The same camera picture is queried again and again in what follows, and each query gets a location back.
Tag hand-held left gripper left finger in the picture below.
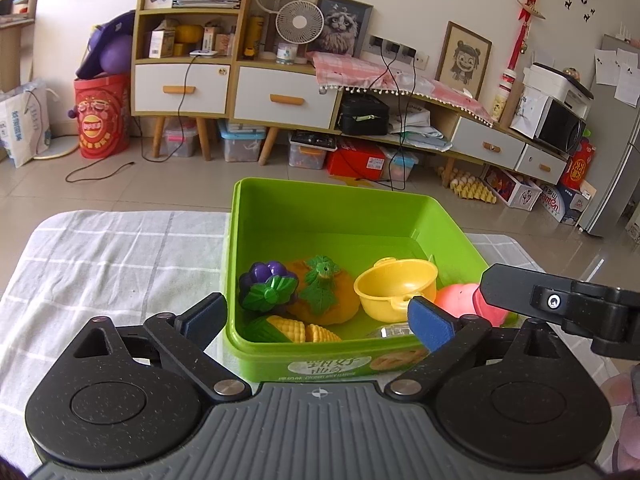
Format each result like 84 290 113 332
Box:
60 292 251 403

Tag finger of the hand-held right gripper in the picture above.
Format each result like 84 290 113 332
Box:
479 264 640 356

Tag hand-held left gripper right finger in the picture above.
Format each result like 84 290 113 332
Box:
385 296 566 403

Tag pink capsule egg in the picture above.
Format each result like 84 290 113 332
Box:
434 282 481 318

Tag clear plastic case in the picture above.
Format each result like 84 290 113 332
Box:
367 324 418 340

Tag yellow toy pot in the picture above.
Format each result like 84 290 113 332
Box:
353 257 439 322

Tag purple toy grapes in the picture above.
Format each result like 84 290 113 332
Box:
238 261 300 311

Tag toy corn cob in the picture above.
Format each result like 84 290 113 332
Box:
245 315 343 345

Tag orange toy pumpkin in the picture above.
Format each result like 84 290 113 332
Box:
285 256 361 325

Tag green plastic box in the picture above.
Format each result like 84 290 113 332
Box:
222 177 521 383

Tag person's right hand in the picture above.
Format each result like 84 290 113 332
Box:
602 365 640 473

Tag white red printed carton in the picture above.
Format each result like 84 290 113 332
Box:
482 165 543 209

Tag white blue carton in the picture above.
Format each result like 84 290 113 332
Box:
537 185 591 226

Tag yellow egg tray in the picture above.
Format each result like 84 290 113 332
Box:
440 167 497 205

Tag white drawer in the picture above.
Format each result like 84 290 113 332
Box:
234 66 341 130
134 63 231 116
451 117 526 170
515 145 568 186

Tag red gift carton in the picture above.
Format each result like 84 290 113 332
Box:
559 137 598 191

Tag small blue-lidded storage box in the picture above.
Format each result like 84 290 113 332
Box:
385 147 420 183

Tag silver refrigerator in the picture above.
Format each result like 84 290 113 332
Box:
580 35 640 238

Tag black microwave oven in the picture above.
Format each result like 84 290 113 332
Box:
532 96 587 156

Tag white drawing sheet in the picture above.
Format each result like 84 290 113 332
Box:
510 85 548 138

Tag red flat carton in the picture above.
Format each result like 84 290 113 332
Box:
326 141 388 181

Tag clear storage box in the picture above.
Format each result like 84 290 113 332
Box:
162 127 198 157

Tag pile of folded papers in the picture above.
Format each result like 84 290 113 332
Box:
387 97 453 153

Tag low wooden cabinet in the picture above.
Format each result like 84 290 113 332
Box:
232 57 571 188

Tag stack of paper cups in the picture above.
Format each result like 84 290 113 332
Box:
492 72 518 122

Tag black-lidded storage box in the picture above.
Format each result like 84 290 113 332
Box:
288 130 338 171

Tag white printer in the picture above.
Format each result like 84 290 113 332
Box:
522 62 595 101

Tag black bag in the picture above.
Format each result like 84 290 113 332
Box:
336 92 391 137

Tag red printed bucket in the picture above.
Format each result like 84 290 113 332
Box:
74 74 132 160

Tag white round floor base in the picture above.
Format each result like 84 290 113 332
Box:
32 135 81 160

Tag framed cartoon girl picture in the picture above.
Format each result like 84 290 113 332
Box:
435 21 493 101

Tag white paper note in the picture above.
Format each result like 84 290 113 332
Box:
615 49 640 106
595 49 618 86

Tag white shopping bag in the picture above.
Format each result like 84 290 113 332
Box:
0 79 53 168

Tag pink fringed cloth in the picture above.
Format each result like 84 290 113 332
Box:
312 51 493 123

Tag red hanging ornament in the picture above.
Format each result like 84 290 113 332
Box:
502 0 546 73

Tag purple plush toy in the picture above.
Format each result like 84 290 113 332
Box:
75 10 136 80

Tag yellow can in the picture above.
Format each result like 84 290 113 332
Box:
245 15 265 58

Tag framed cat picture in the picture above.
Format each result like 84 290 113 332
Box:
306 0 374 58

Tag white desk fan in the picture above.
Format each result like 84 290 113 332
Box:
276 1 325 61

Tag wooden bookshelf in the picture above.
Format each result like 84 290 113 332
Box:
0 0 41 81

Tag black floor cable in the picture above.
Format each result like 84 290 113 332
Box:
66 55 201 183

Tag white wall sockets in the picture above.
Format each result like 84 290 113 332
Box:
367 35 431 70

